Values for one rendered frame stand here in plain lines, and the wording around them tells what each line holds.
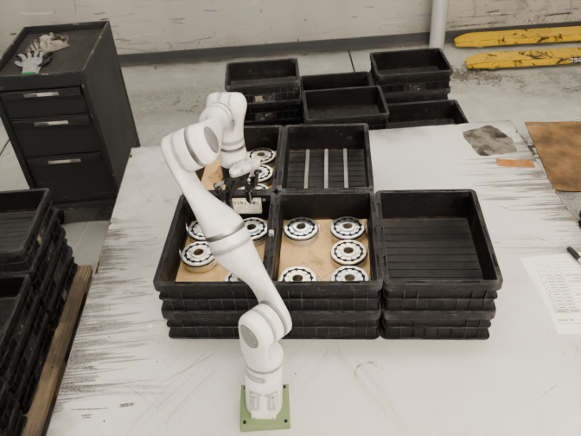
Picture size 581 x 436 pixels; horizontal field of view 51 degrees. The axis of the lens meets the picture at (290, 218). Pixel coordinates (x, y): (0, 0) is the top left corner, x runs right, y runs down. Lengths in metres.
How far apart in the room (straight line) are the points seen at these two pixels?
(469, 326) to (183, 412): 0.78
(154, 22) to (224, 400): 3.76
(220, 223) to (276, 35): 3.77
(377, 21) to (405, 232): 3.30
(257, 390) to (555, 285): 0.97
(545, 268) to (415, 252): 0.43
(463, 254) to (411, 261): 0.16
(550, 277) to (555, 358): 0.31
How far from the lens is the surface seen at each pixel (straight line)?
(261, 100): 3.28
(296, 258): 1.77
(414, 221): 1.90
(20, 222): 2.77
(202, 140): 1.25
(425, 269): 1.75
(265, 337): 1.32
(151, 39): 5.04
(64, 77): 2.96
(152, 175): 2.44
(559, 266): 2.04
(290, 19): 4.92
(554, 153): 3.89
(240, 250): 1.29
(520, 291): 1.93
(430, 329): 1.71
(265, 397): 1.50
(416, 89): 3.36
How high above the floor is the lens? 2.04
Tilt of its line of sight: 39 degrees down
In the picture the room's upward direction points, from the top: 4 degrees counter-clockwise
